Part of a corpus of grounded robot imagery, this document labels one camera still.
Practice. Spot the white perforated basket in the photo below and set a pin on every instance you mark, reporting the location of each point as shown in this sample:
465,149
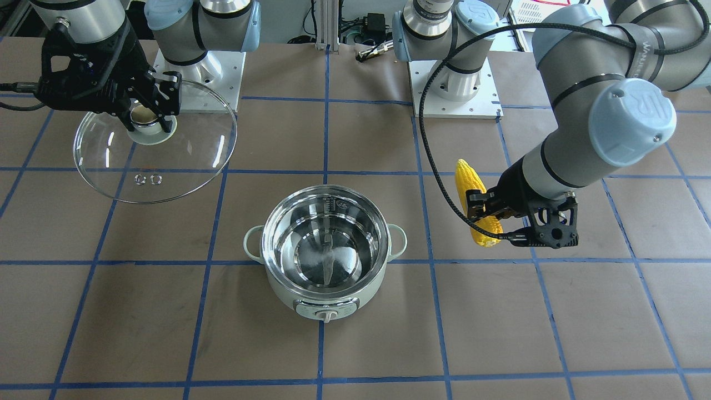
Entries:
532,11

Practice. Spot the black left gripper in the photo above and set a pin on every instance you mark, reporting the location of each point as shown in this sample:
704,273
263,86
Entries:
514,184

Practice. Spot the aluminium frame post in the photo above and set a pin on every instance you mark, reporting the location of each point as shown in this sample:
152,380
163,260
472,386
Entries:
327,25

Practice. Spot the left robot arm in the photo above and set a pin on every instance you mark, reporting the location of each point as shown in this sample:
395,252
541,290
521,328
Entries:
605,85

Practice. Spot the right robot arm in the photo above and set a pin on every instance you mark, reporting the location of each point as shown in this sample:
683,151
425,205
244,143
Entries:
185,30

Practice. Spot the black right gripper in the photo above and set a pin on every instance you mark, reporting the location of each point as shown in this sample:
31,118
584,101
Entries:
123,83

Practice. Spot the black power adapter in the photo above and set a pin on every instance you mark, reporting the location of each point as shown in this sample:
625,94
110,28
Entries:
374,25

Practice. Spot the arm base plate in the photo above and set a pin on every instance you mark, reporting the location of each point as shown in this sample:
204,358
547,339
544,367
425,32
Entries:
471,96
219,71

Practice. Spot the silver connector plug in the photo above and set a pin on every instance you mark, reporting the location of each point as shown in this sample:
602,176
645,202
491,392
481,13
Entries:
374,51

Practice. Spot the pale green electric pot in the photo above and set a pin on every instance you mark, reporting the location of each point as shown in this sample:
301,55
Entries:
325,250

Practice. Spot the glass pot lid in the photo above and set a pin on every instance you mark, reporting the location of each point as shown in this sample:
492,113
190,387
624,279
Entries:
149,165

